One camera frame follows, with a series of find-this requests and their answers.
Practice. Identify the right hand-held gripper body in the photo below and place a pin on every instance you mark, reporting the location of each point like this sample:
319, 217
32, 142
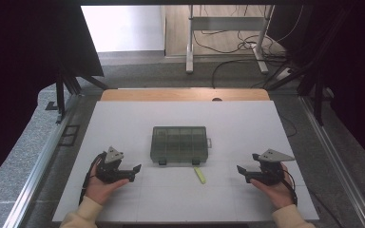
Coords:
267, 172

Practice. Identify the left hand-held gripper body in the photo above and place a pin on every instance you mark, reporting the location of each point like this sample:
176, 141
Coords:
109, 174

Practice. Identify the yellow-green stick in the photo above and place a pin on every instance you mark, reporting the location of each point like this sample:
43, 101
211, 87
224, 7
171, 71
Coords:
200, 175

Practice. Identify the green translucent organizer box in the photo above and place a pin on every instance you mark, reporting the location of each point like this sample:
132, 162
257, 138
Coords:
179, 144

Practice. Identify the person's left hand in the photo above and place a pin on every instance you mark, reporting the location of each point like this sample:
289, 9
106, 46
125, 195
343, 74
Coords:
99, 190

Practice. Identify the person's right hand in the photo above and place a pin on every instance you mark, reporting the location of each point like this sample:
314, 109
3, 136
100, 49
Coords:
277, 194

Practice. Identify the black metal stand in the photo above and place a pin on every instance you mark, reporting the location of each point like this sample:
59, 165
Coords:
318, 95
60, 95

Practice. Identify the white power strip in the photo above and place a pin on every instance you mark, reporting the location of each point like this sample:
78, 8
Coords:
283, 73

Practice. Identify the black curtain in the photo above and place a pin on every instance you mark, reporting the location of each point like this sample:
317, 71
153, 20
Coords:
19, 63
355, 63

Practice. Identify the black floor bracket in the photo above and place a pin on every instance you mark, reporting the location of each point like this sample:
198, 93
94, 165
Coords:
69, 135

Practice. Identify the aluminium rail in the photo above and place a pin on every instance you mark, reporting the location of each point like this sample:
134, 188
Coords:
38, 177
339, 158

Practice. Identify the white metal desk frame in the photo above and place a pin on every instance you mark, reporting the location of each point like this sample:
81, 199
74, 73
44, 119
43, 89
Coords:
226, 22

